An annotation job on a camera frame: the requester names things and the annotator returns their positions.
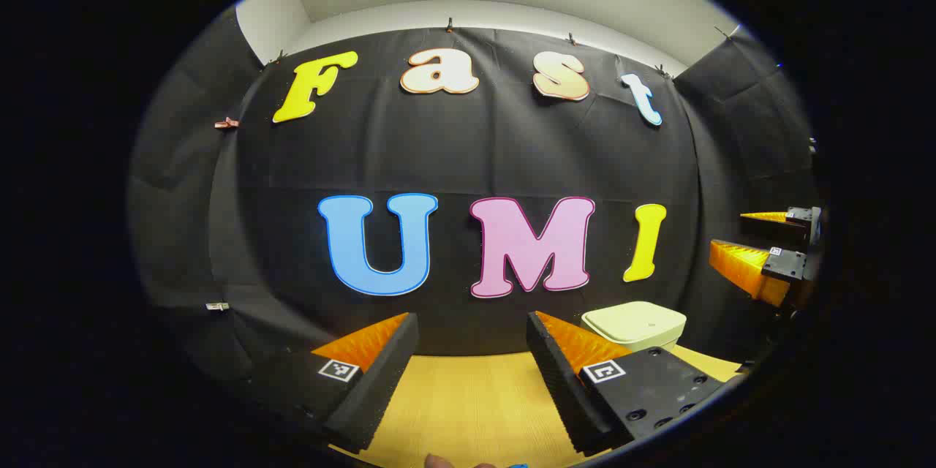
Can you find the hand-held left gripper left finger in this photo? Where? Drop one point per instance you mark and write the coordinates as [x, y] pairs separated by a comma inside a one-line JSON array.
[[380, 380]]

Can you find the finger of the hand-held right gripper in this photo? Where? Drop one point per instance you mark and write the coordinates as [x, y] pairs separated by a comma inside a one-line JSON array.
[[782, 265], [803, 217]]

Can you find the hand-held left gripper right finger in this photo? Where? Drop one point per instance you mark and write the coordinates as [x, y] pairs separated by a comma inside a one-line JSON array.
[[559, 387]]

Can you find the pale green desktop garbage bin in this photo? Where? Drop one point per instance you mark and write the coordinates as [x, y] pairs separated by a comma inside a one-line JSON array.
[[632, 322]]

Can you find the wooden desktop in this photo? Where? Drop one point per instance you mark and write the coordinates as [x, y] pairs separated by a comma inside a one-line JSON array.
[[468, 402]]

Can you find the white cloth clip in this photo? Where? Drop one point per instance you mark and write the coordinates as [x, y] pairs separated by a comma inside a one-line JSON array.
[[217, 306]]

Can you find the black backdrop cloth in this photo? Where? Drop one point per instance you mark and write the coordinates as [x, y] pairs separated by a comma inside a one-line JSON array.
[[468, 153]]

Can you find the orange cloth clip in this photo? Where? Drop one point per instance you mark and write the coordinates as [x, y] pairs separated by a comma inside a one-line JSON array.
[[227, 123]]

